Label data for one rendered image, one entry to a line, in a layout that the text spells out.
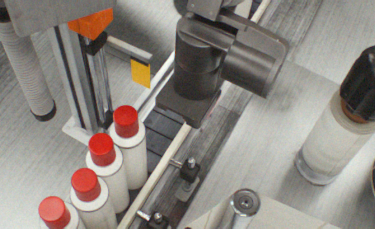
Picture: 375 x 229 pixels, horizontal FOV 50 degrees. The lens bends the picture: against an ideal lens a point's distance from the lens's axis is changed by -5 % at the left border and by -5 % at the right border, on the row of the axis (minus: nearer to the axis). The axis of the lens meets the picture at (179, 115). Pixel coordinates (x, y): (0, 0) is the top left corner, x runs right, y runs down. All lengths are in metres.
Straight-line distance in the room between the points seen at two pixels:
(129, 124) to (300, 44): 0.58
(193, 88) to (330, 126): 0.23
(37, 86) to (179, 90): 0.18
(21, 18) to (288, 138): 0.57
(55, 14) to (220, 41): 0.19
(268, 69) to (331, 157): 0.28
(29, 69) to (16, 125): 0.41
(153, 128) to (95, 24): 0.32
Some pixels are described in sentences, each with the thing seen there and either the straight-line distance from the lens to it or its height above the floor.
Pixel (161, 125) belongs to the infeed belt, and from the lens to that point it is 0.78.
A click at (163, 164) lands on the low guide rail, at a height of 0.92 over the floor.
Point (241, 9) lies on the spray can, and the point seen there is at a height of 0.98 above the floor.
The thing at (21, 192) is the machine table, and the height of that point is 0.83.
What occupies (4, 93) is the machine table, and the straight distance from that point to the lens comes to 0.94.
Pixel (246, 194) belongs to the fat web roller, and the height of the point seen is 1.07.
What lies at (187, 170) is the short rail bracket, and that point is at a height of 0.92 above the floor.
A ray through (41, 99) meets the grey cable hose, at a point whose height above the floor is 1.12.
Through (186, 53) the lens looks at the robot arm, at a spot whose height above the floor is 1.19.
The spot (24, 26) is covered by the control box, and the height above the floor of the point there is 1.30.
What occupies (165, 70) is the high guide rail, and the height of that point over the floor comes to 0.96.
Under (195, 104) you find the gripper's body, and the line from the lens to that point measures 0.54.
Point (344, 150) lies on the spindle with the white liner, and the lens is 0.68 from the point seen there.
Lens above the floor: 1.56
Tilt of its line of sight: 58 degrees down
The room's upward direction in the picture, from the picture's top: 5 degrees clockwise
